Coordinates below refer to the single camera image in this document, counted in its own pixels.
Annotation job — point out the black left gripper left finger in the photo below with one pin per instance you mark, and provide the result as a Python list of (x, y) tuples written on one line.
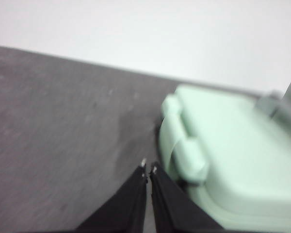
[(126, 206)]

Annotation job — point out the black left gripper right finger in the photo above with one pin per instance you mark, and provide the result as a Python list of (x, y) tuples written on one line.
[(174, 208)]

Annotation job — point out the mint green griddle cover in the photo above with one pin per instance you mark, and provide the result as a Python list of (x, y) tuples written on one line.
[(232, 136)]

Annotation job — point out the mint green breakfast machine base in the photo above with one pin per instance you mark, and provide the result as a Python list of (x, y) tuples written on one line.
[(252, 218)]

